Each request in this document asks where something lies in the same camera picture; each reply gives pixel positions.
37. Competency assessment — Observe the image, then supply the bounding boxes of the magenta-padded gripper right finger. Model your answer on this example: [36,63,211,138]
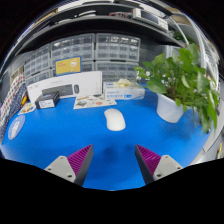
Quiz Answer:
[134,144,184,185]

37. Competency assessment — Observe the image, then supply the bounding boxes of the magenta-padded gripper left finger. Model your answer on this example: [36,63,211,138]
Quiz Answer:
[44,144,94,187]

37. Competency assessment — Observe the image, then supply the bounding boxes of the white computer mouse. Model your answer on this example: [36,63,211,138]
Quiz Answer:
[103,108,127,132]

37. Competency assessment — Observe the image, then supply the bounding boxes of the green plant in white pot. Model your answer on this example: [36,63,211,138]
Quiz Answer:
[134,43,220,133]

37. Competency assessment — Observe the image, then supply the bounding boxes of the cartoon sticker sheet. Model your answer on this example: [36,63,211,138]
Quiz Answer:
[73,94,118,110]
[18,102,37,115]

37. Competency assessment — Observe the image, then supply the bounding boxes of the small black box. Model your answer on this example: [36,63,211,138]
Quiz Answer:
[34,91,61,110]

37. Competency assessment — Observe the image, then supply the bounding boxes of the white blue glove box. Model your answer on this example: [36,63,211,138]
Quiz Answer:
[103,81,146,101]

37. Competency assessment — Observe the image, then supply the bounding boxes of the white keyboard box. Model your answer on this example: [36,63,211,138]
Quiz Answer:
[26,70,103,103]

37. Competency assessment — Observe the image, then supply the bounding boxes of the cream disposable gloves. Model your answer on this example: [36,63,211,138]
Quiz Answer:
[113,78,138,89]

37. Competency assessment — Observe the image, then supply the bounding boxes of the navy dotted cloth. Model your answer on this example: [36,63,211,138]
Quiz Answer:
[0,83,28,141]

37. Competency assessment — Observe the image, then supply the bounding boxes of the yellow blue box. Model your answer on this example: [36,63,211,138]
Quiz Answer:
[54,55,83,77]

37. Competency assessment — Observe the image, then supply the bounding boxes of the grey shelf unit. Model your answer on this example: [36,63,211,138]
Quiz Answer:
[6,0,221,78]

